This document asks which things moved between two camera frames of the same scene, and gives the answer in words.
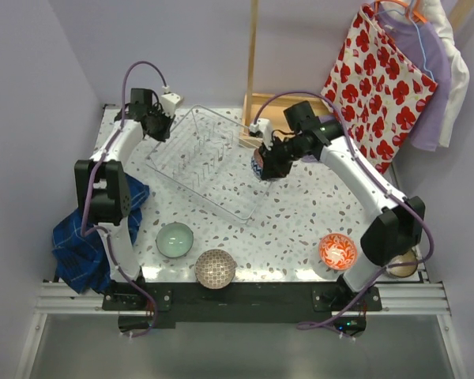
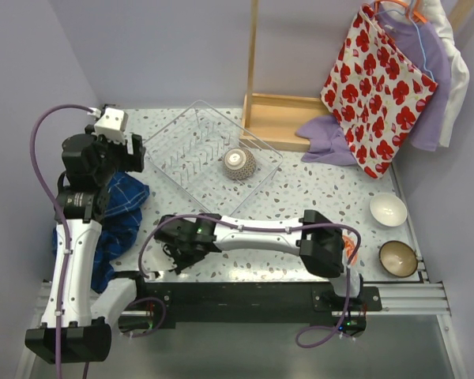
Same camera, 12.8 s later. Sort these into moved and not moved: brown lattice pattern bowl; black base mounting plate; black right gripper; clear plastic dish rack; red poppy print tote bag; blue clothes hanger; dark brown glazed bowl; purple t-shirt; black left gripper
Moved: brown lattice pattern bowl; black left gripper; black right gripper
Not moved: dark brown glazed bowl; blue clothes hanger; red poppy print tote bag; black base mounting plate; purple t-shirt; clear plastic dish rack
